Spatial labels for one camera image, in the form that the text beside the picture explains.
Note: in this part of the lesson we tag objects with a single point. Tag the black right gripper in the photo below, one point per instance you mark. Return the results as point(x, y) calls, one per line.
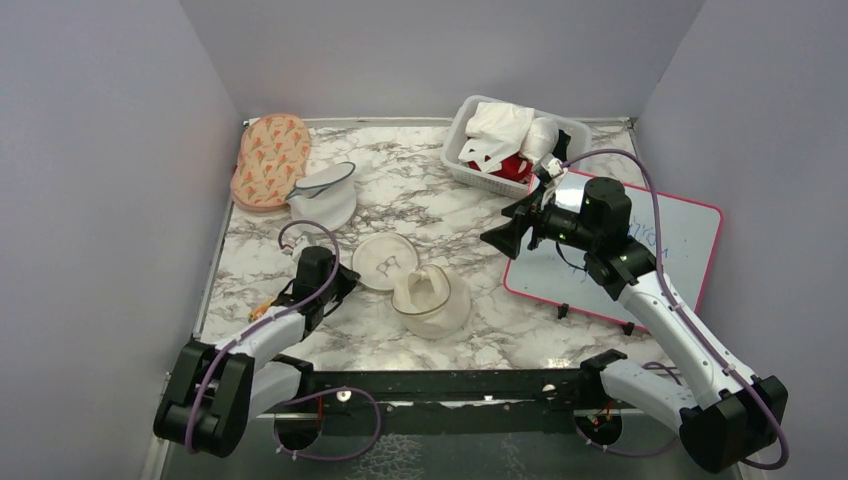
point(531, 212)

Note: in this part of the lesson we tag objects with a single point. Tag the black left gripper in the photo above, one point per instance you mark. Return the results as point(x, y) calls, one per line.
point(349, 278)

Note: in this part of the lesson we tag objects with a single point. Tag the white bra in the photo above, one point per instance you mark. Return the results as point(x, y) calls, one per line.
point(540, 140)
point(495, 132)

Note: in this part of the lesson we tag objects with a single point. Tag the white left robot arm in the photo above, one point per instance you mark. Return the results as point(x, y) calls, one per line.
point(215, 389)

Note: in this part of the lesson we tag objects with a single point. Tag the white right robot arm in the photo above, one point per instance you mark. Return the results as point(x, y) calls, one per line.
point(724, 412)

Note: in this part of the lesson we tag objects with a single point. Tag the red bra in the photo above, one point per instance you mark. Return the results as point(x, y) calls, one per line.
point(514, 168)

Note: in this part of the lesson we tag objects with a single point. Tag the orange floral laundry bag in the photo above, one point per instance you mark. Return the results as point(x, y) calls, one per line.
point(272, 158)

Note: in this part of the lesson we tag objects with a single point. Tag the orange small booklet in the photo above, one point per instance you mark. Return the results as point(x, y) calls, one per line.
point(260, 311)

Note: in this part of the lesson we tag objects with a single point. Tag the white plastic basket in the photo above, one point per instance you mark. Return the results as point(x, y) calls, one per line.
point(469, 173)

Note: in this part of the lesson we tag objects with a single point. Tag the black garment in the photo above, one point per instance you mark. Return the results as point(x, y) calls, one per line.
point(560, 149)

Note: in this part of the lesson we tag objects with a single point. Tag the pink framed whiteboard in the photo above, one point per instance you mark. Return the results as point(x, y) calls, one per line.
point(689, 234)

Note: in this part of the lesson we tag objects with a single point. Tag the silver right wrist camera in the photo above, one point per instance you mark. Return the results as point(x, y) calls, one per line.
point(549, 171)

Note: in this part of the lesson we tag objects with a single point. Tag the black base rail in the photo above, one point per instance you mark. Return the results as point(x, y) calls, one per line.
point(442, 402)

